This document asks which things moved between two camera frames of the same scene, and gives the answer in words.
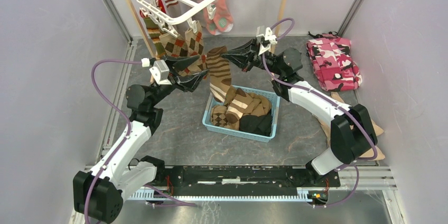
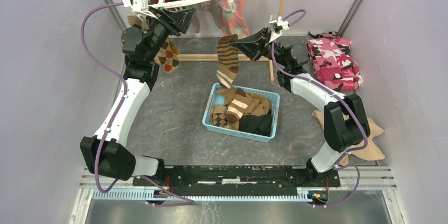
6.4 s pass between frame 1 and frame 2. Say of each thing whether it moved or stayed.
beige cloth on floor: stayed
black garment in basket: stayed
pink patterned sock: moved
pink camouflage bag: stayed
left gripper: moved
